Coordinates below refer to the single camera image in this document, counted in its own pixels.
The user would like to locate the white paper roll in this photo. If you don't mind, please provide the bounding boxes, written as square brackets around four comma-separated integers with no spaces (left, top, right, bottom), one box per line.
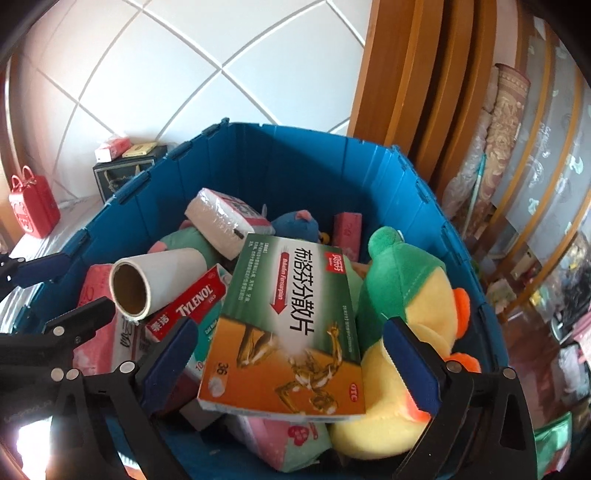
[109,248,207,323]

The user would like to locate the green orange medicine box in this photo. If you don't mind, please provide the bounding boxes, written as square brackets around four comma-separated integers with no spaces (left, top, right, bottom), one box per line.
[197,234,366,423]

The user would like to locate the pink white packet box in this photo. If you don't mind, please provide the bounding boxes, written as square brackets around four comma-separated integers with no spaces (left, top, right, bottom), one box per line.
[185,188,274,260]

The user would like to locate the red pouch in crate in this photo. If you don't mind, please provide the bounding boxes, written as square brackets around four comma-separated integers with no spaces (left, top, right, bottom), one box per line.
[73,264,120,376]

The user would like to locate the red bear suitcase box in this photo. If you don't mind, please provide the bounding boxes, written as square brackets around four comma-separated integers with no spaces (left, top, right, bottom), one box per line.
[9,165,61,239]

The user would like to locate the Tylenol medicine box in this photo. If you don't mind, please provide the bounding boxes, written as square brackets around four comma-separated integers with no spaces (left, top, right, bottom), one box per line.
[145,264,231,341]

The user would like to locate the dark green gift bag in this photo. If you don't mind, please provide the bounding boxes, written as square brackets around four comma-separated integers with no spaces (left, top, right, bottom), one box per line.
[92,145,168,203]

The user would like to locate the pink tissue pack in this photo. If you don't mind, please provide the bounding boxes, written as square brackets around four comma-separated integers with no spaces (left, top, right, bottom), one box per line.
[94,137,132,163]

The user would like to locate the yellow duck plush toy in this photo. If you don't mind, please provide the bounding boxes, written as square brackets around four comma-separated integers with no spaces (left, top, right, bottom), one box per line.
[329,226,481,460]

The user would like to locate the yellow flat box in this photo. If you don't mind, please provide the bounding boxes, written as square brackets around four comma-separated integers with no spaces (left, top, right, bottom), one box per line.
[121,142,157,158]

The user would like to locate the blue plush toy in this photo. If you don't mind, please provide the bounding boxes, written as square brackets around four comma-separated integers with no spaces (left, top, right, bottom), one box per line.
[271,210,320,243]

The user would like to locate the blue plastic storage crate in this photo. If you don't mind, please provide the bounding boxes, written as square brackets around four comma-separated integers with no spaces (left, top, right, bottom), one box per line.
[13,117,509,480]

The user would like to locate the rolled patterned carpet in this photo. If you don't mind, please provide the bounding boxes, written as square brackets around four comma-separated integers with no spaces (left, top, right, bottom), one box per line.
[474,63,530,220]

